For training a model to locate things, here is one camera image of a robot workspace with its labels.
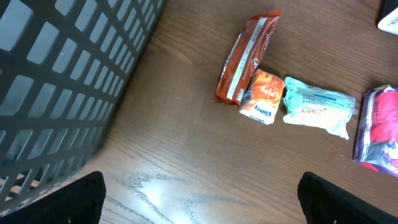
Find dark grey plastic basket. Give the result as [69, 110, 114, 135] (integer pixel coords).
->
[1, 0, 164, 215]

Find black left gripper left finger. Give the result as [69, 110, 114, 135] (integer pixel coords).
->
[1, 171, 106, 224]

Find white barcode scanner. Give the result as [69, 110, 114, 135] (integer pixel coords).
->
[376, 0, 398, 35]

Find teal tissue pack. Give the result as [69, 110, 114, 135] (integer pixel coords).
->
[283, 77, 357, 140]

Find red purple snack packet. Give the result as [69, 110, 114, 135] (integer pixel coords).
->
[353, 85, 397, 176]

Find small orange tissue pack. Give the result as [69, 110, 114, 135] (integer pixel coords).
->
[239, 69, 285, 125]

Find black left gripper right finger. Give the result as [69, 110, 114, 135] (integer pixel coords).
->
[297, 172, 397, 224]

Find orange brown snack packet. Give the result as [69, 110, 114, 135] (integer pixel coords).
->
[213, 9, 282, 106]

